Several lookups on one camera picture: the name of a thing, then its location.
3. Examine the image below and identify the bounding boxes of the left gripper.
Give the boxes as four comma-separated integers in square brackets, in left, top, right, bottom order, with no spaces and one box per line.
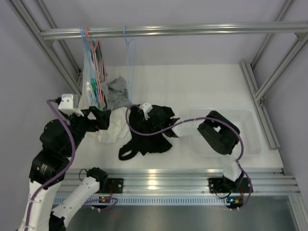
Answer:
[63,105,111,157]

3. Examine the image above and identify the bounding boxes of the black tank top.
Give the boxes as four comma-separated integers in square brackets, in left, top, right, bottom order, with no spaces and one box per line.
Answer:
[118,105,179,161]

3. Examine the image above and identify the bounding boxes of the light blue wire hanger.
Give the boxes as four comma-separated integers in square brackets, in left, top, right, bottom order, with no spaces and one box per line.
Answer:
[123,25,137,102]

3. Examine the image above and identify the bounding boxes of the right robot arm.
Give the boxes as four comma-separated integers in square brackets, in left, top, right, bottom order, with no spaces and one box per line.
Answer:
[135,109,247,192]

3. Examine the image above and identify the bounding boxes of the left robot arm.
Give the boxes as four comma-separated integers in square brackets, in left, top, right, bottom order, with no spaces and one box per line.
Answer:
[19,105,111,231]

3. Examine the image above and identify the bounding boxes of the white garment pile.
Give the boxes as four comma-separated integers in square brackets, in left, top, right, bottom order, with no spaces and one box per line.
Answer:
[79,81,132,144]

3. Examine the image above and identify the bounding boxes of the grey garment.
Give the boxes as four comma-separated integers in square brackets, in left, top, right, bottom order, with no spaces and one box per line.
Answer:
[99,76,132,110]

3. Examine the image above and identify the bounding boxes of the bundle of coloured hangers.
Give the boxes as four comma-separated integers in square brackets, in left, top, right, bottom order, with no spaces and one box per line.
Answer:
[79,26,107,110]

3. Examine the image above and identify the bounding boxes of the white plastic basket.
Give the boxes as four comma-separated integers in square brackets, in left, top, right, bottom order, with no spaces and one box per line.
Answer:
[189,107,265,157]

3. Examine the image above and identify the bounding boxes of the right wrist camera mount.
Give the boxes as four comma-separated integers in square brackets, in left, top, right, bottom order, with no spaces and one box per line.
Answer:
[139,103,153,120]

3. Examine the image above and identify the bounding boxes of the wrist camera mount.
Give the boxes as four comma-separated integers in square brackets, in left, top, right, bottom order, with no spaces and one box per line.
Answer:
[58,94,84,116]
[139,103,153,120]

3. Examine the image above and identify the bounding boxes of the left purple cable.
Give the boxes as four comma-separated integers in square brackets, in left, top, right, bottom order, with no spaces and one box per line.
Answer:
[25,98,119,231]

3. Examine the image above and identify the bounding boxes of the purple cable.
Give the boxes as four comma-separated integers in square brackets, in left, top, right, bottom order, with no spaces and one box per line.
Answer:
[125,104,254,210]
[25,98,119,231]

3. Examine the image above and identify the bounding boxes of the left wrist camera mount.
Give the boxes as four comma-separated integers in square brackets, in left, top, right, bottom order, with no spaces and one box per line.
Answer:
[58,94,84,116]

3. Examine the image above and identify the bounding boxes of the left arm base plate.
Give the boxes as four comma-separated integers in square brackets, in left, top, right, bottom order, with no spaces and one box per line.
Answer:
[97,178,124,194]

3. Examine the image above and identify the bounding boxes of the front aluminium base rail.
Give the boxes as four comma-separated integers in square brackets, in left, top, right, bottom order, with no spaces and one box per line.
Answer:
[62,168,300,195]

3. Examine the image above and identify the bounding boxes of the perforated cable duct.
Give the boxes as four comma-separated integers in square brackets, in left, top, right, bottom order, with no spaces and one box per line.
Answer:
[54,195,244,205]

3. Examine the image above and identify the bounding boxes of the left aluminium frame post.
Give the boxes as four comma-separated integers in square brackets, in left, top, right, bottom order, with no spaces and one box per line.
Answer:
[6,0,82,96]

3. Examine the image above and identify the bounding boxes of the aluminium frame post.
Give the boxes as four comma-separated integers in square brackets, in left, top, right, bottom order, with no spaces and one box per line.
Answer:
[239,0,308,150]
[6,0,82,96]

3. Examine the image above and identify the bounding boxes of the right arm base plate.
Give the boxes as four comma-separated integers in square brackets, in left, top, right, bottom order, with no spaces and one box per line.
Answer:
[208,177,238,193]

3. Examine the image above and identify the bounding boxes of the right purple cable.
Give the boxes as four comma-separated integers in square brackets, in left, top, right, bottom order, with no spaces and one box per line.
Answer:
[125,104,254,210]

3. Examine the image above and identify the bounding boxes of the right aluminium frame post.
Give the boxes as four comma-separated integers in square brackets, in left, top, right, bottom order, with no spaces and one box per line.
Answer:
[239,0,308,150]

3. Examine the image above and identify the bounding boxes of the aluminium hanging rail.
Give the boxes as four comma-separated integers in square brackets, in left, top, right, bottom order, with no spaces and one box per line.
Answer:
[39,21,308,40]

